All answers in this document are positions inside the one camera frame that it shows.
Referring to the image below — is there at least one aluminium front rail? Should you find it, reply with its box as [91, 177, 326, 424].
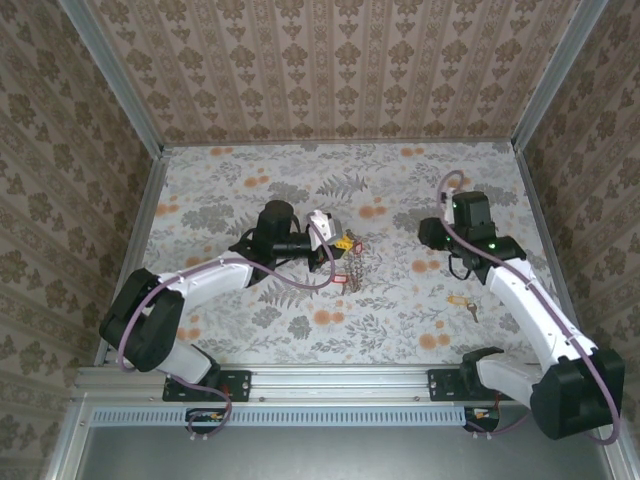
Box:
[74, 363, 614, 401]

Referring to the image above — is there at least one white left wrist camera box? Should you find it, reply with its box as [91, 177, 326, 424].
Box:
[306, 209, 346, 251]

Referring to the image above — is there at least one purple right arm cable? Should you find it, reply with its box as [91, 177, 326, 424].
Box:
[437, 169, 622, 446]

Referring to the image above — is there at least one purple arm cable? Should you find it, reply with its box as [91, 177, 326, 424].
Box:
[437, 169, 622, 446]
[115, 222, 336, 441]

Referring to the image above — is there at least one grey slotted cable duct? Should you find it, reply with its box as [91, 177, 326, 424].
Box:
[92, 405, 469, 427]

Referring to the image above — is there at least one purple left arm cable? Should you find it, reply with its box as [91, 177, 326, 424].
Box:
[115, 222, 336, 441]

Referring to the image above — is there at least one aluminium corner post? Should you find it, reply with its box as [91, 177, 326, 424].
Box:
[510, 0, 609, 151]
[58, 0, 167, 156]

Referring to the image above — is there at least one grey metal panel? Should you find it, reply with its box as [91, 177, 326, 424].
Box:
[74, 424, 619, 480]

